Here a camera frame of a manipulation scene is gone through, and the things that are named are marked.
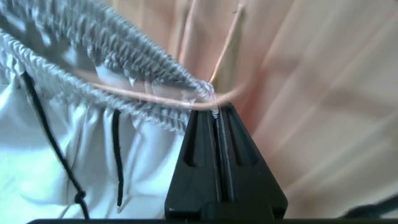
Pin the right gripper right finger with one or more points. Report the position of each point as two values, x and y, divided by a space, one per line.
252 180

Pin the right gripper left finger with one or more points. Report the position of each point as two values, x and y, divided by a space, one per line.
196 174

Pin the pink clothes hanger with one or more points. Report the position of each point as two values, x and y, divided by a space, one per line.
155 98

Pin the pale grey shorts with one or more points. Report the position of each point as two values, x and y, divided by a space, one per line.
31 155

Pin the beige curtain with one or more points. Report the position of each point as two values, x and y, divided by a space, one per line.
326 77

